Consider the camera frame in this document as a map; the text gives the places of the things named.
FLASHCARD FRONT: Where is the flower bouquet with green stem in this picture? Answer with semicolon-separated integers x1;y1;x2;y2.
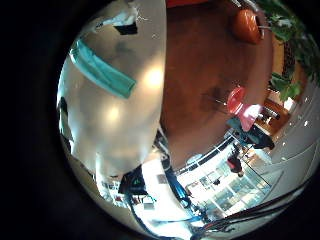
68;38;138;100

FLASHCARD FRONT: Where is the orange round stool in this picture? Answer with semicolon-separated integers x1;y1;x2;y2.
232;8;264;45

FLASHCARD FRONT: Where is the red chair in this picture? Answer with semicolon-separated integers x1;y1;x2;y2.
226;85;264;133

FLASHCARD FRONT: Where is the large green leafy plant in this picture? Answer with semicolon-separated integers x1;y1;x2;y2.
254;0;319;86

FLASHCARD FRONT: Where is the black control box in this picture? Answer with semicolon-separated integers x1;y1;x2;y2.
119;165;148;197

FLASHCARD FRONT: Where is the small potted green plant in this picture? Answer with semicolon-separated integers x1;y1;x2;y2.
269;71;303;103

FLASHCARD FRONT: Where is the person in dark red top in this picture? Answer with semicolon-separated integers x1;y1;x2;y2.
227;146;245;178

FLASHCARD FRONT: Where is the blue cable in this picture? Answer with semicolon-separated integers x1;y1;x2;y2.
164;166;205;224

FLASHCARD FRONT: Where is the black and red cable bundle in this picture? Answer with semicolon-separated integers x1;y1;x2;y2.
199;184;313;236

